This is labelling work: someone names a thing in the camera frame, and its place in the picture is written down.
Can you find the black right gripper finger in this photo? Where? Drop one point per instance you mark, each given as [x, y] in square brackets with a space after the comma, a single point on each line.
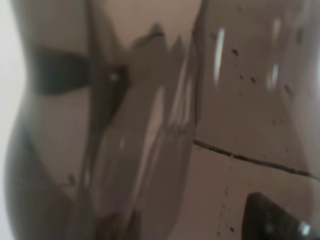
[265, 220]

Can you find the grey translucent plastic bottle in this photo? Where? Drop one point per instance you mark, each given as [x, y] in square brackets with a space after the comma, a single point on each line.
[155, 119]

